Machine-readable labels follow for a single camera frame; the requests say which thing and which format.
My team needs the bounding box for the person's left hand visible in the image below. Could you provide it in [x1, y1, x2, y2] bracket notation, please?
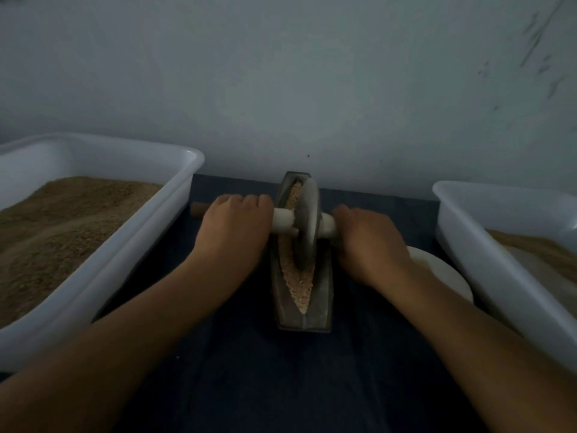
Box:
[188, 194, 275, 283]

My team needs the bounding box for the person's right hand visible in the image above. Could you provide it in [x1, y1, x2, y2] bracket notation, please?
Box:
[330, 205, 416, 289]

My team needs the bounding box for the metal grinding wheel with handle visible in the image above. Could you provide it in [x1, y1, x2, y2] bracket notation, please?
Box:
[190, 176, 339, 271]

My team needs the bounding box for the boat-shaped metal grinding trough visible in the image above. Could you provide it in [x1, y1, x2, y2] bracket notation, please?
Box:
[270, 171, 335, 334]

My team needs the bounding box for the large brown grain heap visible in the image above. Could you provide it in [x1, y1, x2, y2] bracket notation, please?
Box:
[0, 176, 164, 328]
[487, 230, 577, 283]

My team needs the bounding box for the person's left forearm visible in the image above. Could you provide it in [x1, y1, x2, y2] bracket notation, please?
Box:
[0, 257, 240, 433]

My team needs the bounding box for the person's right forearm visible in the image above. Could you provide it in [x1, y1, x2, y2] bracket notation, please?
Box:
[379, 268, 577, 433]

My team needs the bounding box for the white round plate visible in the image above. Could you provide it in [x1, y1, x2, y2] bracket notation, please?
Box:
[408, 246, 474, 305]

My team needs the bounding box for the white plastic tub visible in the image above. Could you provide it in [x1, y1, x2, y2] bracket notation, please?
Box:
[433, 180, 577, 373]
[0, 132, 206, 373]

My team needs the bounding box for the dark blue table cloth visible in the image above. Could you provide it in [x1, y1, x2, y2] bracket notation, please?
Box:
[0, 174, 492, 433]

